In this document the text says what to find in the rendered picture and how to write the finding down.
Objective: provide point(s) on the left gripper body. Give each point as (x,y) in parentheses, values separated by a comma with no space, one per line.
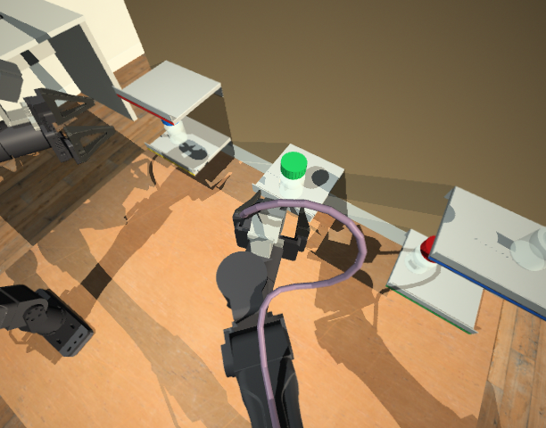
(19,138)

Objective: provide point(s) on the clear bottle with yellow cap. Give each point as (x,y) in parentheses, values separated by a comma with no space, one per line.
(529,252)

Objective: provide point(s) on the white bottle with red cap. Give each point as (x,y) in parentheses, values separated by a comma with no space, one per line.
(417,260)

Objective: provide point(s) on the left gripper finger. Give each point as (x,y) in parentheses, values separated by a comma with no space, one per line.
(62,116)
(74,133)

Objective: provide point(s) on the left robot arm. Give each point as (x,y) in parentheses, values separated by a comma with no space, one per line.
(19,305)

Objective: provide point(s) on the white bottle with blue cap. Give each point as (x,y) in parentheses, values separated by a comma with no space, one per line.
(177,133)

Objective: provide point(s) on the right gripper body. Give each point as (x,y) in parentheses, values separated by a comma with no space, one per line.
(261,234)

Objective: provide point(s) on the white bottle with green cap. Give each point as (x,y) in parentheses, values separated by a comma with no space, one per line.
(292,175)

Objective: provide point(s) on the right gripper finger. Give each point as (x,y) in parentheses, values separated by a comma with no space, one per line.
(302,224)
(252,201)

